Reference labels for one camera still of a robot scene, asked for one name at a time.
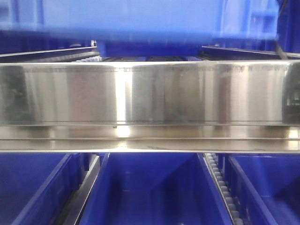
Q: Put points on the stainless steel shelf front rail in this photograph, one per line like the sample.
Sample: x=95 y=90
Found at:
x=185 y=106

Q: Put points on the lower shelf centre blue bin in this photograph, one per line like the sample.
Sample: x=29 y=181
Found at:
x=154 y=189

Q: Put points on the lower roller track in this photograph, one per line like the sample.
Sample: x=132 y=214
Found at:
x=218 y=166

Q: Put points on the lower shelf left blue bin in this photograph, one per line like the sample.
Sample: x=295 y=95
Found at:
x=34 y=187

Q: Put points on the lower shelf right blue bin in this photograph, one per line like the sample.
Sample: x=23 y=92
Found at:
x=265 y=189

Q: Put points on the white roller track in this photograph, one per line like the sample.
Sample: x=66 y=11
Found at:
x=91 y=59

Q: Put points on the large blue bin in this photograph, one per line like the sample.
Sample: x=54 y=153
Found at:
x=136 y=27

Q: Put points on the shelf blue bin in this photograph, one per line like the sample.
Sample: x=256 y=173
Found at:
x=154 y=189
x=34 y=187
x=265 y=189

